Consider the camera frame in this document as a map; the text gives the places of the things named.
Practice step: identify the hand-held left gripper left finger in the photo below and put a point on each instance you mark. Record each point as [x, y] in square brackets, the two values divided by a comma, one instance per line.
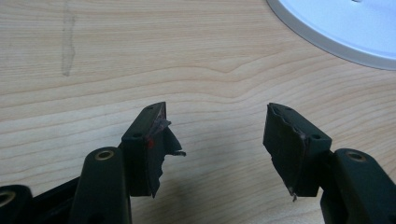
[138, 161]

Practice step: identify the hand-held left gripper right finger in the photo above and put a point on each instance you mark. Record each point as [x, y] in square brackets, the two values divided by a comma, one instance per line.
[311, 155]

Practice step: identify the white round plate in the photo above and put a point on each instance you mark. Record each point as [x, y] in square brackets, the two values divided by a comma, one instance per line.
[348, 28]

